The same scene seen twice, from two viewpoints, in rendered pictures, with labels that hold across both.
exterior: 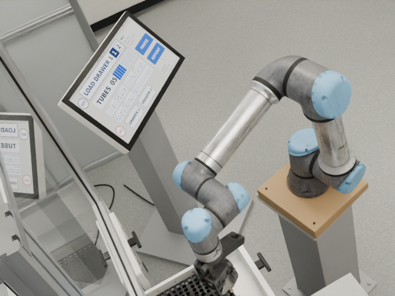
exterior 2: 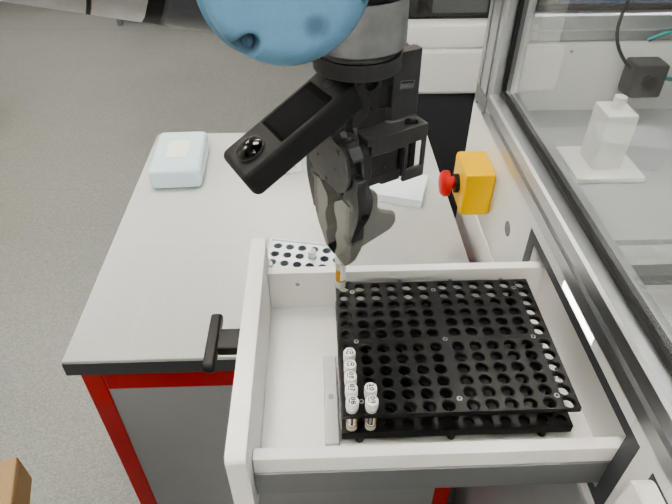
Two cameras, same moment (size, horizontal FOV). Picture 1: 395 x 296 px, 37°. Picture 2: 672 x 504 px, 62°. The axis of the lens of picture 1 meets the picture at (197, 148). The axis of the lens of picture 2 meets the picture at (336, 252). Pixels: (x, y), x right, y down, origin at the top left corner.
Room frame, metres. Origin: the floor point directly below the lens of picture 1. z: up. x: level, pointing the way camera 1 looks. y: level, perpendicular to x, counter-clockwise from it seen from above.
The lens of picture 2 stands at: (1.31, 0.11, 1.35)
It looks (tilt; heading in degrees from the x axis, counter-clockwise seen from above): 40 degrees down; 187
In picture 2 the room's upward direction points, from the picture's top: straight up
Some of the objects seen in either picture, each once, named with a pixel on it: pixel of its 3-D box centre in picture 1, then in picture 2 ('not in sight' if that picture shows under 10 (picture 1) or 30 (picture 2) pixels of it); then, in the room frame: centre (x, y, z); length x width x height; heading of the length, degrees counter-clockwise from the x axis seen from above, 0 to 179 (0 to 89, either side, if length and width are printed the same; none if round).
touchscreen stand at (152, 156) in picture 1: (166, 167); not in sight; (1.83, 0.16, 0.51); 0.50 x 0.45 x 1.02; 50
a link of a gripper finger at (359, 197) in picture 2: not in sight; (351, 196); (0.90, 0.07, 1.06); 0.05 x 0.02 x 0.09; 38
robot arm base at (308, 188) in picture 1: (307, 172); not in sight; (1.25, -0.33, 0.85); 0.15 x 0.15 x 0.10
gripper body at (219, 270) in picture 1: (212, 265); (363, 117); (0.87, 0.08, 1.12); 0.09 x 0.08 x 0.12; 128
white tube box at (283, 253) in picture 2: not in sight; (304, 268); (0.69, -0.02, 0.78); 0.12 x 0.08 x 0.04; 88
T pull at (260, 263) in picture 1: (260, 263); (225, 341); (0.95, -0.05, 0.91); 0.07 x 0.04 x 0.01; 9
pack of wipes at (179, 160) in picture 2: not in sight; (180, 158); (0.41, -0.31, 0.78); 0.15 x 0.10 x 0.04; 12
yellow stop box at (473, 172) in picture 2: not in sight; (470, 182); (0.57, 0.22, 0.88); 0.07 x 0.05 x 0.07; 9
